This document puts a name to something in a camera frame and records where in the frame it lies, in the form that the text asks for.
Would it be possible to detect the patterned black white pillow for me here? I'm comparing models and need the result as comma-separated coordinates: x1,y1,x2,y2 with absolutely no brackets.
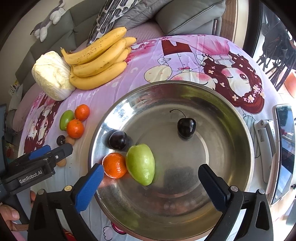
86,0,140,47

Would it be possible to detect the pink cartoon print bedsheet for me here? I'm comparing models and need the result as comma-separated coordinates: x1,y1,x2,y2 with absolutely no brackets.
17,34,278,241

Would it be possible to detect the white phone stand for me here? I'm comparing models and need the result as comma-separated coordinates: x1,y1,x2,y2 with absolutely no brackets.
254,120,278,202

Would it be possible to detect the dark cherry without stem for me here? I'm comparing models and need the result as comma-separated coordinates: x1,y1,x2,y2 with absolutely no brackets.
108,131,128,150

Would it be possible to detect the napa cabbage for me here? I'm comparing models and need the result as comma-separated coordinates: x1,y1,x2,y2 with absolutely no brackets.
32,51,76,101

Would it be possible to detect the green mango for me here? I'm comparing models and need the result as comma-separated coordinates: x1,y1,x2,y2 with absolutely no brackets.
59,110,75,131
125,144,155,186

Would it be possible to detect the bottom banana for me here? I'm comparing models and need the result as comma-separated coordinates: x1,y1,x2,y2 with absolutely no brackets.
69,61,127,90

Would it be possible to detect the grey plush toy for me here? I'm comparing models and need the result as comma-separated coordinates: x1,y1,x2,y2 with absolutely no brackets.
30,0,66,42

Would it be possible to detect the small mandarin orange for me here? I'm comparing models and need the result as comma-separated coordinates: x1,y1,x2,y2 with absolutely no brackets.
74,104,90,121

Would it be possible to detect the person left hand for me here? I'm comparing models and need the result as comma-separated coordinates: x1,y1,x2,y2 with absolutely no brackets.
1,203,29,232

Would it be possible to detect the dark cherry long stem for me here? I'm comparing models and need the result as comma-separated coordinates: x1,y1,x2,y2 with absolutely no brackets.
170,109,197,140

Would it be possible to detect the top spotted banana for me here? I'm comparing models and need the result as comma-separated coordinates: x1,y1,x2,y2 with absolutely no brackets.
61,27,127,65

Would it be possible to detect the medium mandarin orange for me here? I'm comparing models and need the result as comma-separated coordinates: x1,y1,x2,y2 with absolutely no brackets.
66,119,84,139

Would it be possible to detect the light grey cushion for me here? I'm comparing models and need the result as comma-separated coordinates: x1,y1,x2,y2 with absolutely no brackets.
113,0,171,30

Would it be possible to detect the large mandarin orange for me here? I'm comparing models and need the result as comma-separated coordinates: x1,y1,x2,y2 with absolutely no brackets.
102,153,127,179

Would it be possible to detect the grey sofa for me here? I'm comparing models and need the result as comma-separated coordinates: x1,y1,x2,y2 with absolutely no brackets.
15,0,105,95

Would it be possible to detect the smartphone on stand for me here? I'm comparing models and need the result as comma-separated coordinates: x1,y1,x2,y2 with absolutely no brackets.
271,104,295,204

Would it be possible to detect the dark cherry with stem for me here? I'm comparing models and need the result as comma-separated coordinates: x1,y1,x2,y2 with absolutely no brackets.
56,135,66,146

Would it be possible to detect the stainless steel bowl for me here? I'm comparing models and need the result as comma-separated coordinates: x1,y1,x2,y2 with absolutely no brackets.
88,81,254,240

